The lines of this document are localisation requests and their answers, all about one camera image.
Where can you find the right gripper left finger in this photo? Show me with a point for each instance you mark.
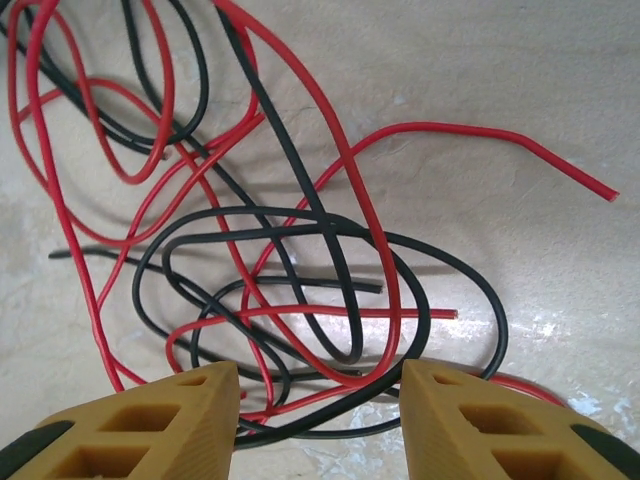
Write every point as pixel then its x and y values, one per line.
pixel 160 440

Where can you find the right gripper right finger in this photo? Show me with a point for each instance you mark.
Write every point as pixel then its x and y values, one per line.
pixel 465 440

